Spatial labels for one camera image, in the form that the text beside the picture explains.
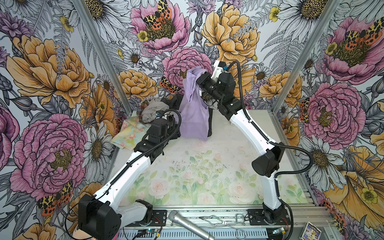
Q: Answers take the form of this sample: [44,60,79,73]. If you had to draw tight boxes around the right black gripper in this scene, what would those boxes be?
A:
[194,68,225,102]

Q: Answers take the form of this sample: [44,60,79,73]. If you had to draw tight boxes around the lavender purple cloth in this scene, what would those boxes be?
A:
[179,67,209,142]

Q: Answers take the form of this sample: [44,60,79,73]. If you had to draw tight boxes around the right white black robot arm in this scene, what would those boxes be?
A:
[197,60,286,224]

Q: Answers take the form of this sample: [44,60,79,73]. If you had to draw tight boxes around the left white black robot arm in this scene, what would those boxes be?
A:
[78,115,180,240]

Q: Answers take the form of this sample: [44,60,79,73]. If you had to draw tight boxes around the light grey cloth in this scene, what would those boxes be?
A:
[142,99,170,124]

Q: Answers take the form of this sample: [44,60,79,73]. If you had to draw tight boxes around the pastel floral patterned cloth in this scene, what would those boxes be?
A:
[111,117,151,151]

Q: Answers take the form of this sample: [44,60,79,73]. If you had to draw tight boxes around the dark grey denim shorts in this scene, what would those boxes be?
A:
[161,93,213,137]

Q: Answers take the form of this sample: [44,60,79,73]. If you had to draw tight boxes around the silver microphone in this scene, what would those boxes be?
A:
[168,210,215,240]

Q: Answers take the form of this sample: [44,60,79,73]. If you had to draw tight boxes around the green circuit board left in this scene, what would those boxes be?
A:
[138,228,161,236]

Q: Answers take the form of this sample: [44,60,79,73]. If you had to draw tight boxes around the green circuit board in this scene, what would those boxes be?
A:
[272,227,286,235]
[138,228,161,236]

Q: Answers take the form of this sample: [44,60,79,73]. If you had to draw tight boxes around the green circuit board right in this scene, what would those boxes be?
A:
[272,227,286,235]

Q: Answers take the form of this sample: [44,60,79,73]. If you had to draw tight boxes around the colourful card box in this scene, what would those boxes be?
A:
[299,222,322,240]

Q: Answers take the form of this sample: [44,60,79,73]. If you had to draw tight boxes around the left aluminium corner post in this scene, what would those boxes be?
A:
[74,1,133,117]

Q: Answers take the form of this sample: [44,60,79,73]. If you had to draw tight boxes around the aluminium corner post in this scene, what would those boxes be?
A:
[271,0,342,114]
[74,1,133,117]

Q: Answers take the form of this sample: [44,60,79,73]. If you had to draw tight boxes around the left black corrugated cable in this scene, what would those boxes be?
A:
[101,108,183,193]

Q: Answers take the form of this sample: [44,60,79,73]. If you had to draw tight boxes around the black corrugated cable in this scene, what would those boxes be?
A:
[101,108,183,193]
[225,59,314,240]

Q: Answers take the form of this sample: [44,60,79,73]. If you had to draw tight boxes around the right aluminium corner post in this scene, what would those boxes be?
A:
[271,0,342,114]

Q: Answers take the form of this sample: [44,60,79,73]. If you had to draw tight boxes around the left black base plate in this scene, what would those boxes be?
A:
[128,210,167,227]

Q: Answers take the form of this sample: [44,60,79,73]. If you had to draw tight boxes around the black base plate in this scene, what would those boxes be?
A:
[128,210,167,227]
[247,209,291,226]

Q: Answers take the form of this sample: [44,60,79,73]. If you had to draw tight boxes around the metal wire hanger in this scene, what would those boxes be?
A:
[198,214,247,240]

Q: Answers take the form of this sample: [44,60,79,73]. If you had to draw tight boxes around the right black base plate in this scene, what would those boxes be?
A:
[247,209,291,226]

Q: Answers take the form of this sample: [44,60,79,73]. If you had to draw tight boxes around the right black corrugated cable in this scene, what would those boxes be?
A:
[225,59,314,240]

